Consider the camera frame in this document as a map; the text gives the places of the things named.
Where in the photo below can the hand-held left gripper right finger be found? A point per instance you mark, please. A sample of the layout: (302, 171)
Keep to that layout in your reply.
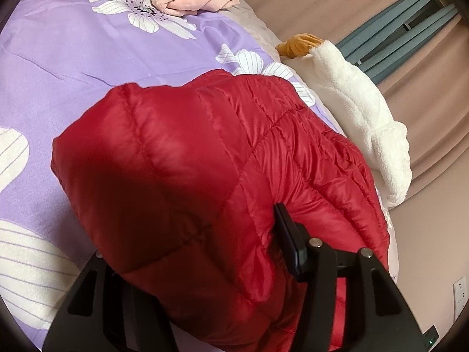
(289, 242)

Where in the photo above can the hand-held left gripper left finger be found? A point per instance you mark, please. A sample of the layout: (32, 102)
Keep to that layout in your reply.
(139, 311)

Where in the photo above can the red down jacket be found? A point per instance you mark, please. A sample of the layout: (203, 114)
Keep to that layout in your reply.
(183, 172)

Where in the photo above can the white goose plush toy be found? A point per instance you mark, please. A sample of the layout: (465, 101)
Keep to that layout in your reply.
(351, 99)

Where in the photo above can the black device with green light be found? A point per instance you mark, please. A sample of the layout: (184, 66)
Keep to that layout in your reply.
(432, 337)

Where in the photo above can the pink curtain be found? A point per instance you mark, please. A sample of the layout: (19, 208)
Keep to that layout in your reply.
(311, 0)
(432, 99)

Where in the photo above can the blue curtain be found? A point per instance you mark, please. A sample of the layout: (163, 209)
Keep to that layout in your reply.
(403, 49)
(384, 18)

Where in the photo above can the purple floral blanket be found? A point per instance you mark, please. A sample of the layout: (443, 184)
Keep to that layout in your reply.
(73, 62)

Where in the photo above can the window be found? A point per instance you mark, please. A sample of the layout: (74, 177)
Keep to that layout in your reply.
(428, 11)

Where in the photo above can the white wall socket strip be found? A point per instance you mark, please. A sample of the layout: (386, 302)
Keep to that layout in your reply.
(460, 297)

